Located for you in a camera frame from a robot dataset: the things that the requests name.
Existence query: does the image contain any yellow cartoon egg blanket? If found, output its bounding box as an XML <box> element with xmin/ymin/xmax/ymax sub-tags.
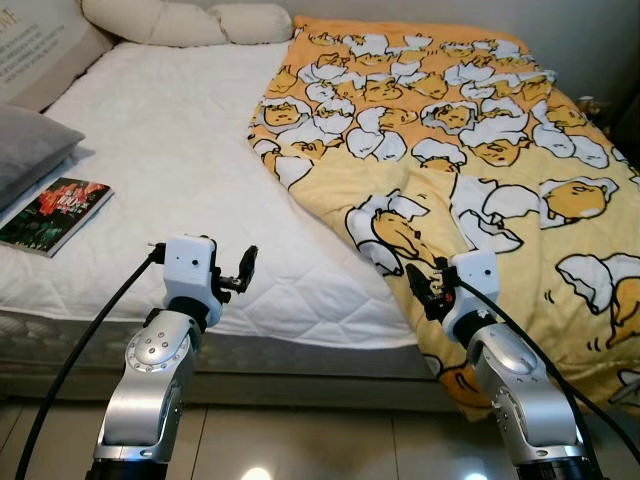
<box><xmin>248</xmin><ymin>15</ymin><xmax>640</xmax><ymax>421</ymax></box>

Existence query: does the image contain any dark red-green cover book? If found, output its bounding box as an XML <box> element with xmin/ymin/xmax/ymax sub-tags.
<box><xmin>0</xmin><ymin>177</ymin><xmax>114</xmax><ymax>259</ymax></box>

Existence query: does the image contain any grey bed base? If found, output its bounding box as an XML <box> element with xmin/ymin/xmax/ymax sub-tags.
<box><xmin>0</xmin><ymin>310</ymin><xmax>471</xmax><ymax>411</ymax></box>

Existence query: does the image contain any white quilted mattress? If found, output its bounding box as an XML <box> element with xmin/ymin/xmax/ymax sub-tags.
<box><xmin>0</xmin><ymin>40</ymin><xmax>421</xmax><ymax>351</ymax></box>

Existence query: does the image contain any grey pillow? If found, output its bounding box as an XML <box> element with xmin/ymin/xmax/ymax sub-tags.
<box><xmin>0</xmin><ymin>105</ymin><xmax>86</xmax><ymax>211</ymax></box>

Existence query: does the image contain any small beige pillow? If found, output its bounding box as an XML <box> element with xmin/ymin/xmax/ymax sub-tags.
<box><xmin>208</xmin><ymin>3</ymin><xmax>294</xmax><ymax>45</ymax></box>

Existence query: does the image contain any large beige pillow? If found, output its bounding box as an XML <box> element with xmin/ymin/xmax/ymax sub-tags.
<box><xmin>80</xmin><ymin>0</ymin><xmax>229</xmax><ymax>48</ymax></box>

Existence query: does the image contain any beige lettered cushion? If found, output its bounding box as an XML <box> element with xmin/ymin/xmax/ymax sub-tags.
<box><xmin>0</xmin><ymin>0</ymin><xmax>113</xmax><ymax>113</ymax></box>

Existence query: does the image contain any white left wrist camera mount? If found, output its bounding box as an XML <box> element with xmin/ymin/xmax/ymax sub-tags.
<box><xmin>162</xmin><ymin>236</ymin><xmax>219</xmax><ymax>326</ymax></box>

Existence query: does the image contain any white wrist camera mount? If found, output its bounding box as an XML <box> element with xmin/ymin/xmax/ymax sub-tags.
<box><xmin>162</xmin><ymin>236</ymin><xmax>219</xmax><ymax>326</ymax></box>
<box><xmin>442</xmin><ymin>250</ymin><xmax>501</xmax><ymax>341</ymax></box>

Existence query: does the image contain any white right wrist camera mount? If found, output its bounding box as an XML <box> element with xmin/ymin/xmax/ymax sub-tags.
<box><xmin>442</xmin><ymin>250</ymin><xmax>501</xmax><ymax>341</ymax></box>

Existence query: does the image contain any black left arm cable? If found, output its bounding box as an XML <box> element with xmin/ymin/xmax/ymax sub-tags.
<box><xmin>15</xmin><ymin>245</ymin><xmax>166</xmax><ymax>480</ymax></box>

